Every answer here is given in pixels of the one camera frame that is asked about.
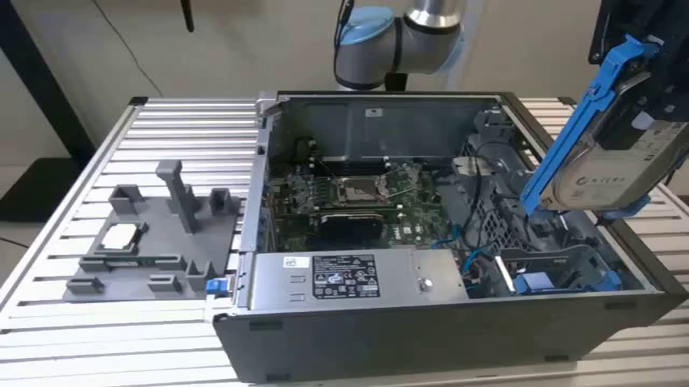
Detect thin black wall cable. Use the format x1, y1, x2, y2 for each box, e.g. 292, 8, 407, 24
89, 0, 164, 98

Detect silver power supply unit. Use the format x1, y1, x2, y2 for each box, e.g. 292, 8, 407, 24
247, 248, 470, 312

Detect grey parts rack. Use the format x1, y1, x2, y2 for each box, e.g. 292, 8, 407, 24
62, 159, 248, 303

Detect black RAM slots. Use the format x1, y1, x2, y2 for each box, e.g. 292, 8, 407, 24
315, 159, 390, 175

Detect metal disk bay cage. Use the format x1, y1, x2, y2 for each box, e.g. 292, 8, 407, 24
450, 107, 609, 263

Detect metal socket cover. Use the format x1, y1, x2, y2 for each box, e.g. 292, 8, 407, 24
379, 167, 422, 198

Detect black antenna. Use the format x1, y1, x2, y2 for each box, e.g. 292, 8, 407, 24
179, 0, 196, 33

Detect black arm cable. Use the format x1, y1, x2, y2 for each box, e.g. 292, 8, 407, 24
333, 0, 363, 84

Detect CPU socket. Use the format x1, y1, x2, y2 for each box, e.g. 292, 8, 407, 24
333, 176, 387, 206

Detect long black case wire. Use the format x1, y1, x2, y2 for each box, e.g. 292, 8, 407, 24
463, 140, 514, 248

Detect hard disk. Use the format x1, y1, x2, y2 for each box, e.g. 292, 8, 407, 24
519, 34, 689, 227

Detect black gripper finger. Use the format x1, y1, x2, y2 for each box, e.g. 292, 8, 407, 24
595, 60, 689, 151
587, 0, 614, 66

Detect green motherboard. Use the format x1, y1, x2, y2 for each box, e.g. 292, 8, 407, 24
265, 160, 463, 253

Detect black graphics card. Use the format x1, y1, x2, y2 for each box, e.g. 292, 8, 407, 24
316, 212, 386, 249

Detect blue disk carrier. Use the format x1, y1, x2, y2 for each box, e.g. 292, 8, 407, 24
512, 268, 623, 295

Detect thin wire locking lever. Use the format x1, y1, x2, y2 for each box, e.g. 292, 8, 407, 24
311, 155, 345, 181

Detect black desk frame post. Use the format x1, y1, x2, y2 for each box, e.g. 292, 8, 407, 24
0, 0, 98, 167

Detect black open PC case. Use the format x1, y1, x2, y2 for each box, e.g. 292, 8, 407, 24
211, 89, 689, 384

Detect black floor base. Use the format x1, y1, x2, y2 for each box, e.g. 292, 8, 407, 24
0, 156, 82, 223

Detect blue data wire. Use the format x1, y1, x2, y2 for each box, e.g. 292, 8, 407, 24
434, 225, 494, 277

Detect silver CPU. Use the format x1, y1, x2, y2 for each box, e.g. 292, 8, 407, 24
100, 224, 145, 252

